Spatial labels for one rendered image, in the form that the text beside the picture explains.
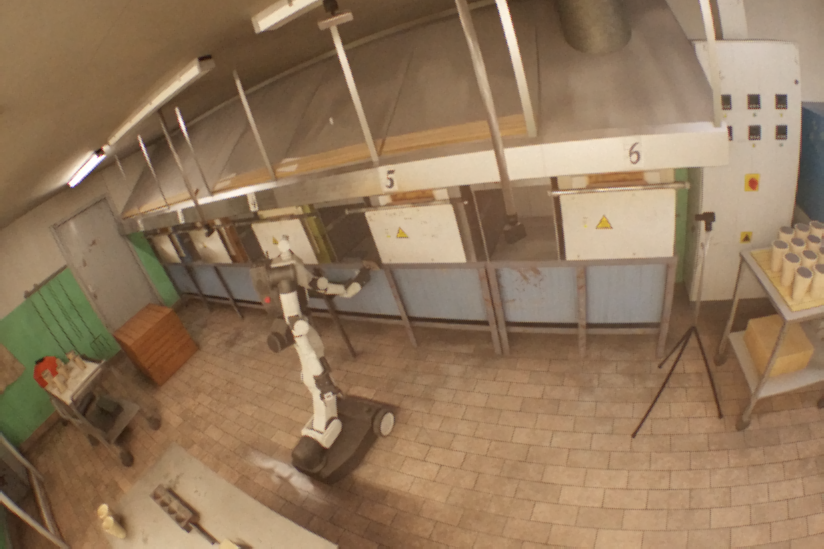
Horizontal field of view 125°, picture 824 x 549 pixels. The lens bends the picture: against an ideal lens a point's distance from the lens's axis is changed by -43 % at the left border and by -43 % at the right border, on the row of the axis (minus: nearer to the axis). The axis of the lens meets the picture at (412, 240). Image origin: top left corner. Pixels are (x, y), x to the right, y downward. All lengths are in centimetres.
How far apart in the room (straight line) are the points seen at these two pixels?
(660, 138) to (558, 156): 47
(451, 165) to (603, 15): 115
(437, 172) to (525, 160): 45
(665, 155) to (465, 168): 94
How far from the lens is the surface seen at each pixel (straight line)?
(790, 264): 208
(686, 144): 176
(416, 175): 194
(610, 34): 214
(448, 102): 212
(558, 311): 264
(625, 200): 199
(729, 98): 264
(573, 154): 172
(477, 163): 181
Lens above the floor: 210
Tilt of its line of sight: 25 degrees down
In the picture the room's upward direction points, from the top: 18 degrees counter-clockwise
